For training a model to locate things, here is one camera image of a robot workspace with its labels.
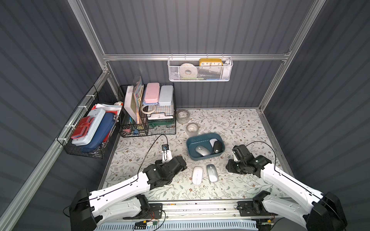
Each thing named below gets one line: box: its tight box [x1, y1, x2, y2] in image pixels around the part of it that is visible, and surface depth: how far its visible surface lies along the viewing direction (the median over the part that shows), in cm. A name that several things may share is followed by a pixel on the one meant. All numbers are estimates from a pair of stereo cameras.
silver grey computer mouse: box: [206, 164, 220, 183], surface depth 88 cm
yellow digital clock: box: [198, 58, 224, 67], surface depth 90 cm
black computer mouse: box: [213, 140, 224, 154], surface depth 96 cm
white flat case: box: [71, 108, 106, 147], surface depth 67 cm
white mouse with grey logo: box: [209, 138, 219, 148], surface depth 101 cm
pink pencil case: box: [144, 82, 161, 104], surface depth 98 cm
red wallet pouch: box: [70, 115, 95, 140], surface depth 64 cm
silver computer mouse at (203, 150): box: [195, 145, 212, 157], surface depth 97 cm
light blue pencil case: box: [158, 85, 174, 107], surface depth 100 cm
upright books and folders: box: [123, 76, 145, 124], surface depth 93 cm
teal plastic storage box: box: [186, 132, 226, 161], surface depth 99 cm
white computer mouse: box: [192, 165, 204, 186], surface depth 85 cm
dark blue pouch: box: [77, 112, 116, 150], surface depth 68 cm
